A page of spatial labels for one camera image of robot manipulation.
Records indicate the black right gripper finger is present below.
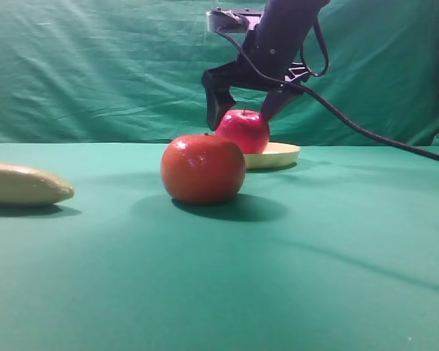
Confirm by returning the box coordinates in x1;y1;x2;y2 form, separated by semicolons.
203;83;236;131

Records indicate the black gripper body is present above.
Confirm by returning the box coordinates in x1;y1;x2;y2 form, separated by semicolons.
202;1;328;91

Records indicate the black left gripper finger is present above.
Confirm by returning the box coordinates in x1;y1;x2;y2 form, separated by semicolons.
260;86;304;122

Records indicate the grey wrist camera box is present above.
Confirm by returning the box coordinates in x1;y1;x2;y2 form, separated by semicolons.
206;7;263;33

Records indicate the green table cloth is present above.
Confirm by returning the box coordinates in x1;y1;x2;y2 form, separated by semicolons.
0;143;439;350

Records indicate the yellow plate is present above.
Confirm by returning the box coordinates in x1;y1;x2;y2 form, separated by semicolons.
244;142;301;170

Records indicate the black cable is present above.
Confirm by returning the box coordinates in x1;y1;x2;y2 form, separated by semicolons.
214;14;439;166

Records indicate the red apple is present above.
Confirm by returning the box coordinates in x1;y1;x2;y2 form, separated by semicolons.
215;109;271;154

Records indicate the green backdrop cloth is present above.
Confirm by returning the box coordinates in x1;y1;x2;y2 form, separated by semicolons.
0;1;439;146

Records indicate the yellow banana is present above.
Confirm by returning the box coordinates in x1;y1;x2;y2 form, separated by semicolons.
0;162;75;206

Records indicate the orange tangerine fruit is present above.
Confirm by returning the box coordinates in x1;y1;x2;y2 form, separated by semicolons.
160;134;246;205

